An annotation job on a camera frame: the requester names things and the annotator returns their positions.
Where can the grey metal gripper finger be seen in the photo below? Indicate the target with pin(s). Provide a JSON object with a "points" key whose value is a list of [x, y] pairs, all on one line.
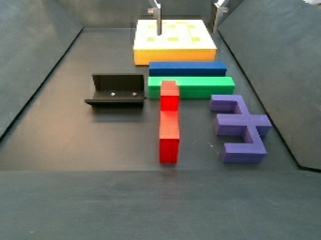
{"points": [[155, 12]]}

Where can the green rectangular block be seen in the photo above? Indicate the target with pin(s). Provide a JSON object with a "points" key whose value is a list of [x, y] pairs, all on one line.
{"points": [[193, 87]]}

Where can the yellow slotted board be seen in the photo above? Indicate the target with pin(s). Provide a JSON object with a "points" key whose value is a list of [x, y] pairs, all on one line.
{"points": [[184, 42]]}

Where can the blue rectangular block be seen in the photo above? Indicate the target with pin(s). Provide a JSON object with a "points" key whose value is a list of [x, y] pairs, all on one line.
{"points": [[191, 68]]}

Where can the red stepped block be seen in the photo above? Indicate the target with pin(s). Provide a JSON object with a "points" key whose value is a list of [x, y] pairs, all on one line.
{"points": [[168, 123]]}

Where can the metal camera post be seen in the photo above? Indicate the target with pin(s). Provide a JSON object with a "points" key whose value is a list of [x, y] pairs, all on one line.
{"points": [[219, 11]]}

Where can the black angle bracket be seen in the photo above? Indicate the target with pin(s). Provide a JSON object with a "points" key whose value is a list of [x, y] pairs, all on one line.
{"points": [[117, 89]]}

